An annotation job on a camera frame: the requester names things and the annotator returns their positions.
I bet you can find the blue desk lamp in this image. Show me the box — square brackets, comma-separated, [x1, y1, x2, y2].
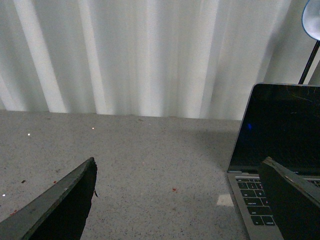
[298, 0, 320, 85]

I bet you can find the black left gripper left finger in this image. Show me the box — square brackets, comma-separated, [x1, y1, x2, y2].
[0, 157, 98, 240]

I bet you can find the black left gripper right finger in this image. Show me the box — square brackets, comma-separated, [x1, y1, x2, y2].
[258, 157, 320, 240]

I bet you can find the white curtain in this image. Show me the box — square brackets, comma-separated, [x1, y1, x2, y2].
[0, 0, 315, 120]

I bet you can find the grey laptop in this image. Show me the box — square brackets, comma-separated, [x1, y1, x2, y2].
[227, 83, 320, 240]

